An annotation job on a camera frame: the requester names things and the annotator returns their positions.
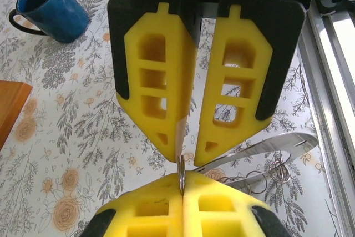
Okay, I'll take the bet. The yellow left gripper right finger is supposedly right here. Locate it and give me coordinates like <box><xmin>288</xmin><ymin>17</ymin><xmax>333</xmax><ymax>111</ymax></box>
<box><xmin>182</xmin><ymin>170</ymin><xmax>292</xmax><ymax>237</ymax></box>

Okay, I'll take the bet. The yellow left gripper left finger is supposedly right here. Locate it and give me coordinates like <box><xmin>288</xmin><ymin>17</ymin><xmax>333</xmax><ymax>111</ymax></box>
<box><xmin>79</xmin><ymin>172</ymin><xmax>184</xmax><ymax>237</ymax></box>

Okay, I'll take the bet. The silver key ring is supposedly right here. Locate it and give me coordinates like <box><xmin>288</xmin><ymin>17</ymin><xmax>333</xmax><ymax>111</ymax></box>
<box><xmin>244</xmin><ymin>170</ymin><xmax>268</xmax><ymax>195</ymax></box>
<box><xmin>268</xmin><ymin>159</ymin><xmax>291</xmax><ymax>184</ymax></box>

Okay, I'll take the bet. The small silver split ring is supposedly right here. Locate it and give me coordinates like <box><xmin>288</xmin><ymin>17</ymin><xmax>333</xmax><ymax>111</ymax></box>
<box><xmin>176</xmin><ymin>154</ymin><xmax>187</xmax><ymax>196</ymax></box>

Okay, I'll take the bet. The blue ceramic mug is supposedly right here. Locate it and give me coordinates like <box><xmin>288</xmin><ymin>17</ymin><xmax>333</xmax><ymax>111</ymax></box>
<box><xmin>8</xmin><ymin>0</ymin><xmax>90</xmax><ymax>44</ymax></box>

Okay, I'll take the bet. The aluminium front rail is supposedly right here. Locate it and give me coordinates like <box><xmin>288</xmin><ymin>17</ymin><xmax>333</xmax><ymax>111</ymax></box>
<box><xmin>298</xmin><ymin>0</ymin><xmax>355</xmax><ymax>237</ymax></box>

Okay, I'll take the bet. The gold wire stand wooden base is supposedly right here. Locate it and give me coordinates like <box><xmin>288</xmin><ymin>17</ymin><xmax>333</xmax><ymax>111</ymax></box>
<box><xmin>0</xmin><ymin>79</ymin><xmax>34</xmax><ymax>152</ymax></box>

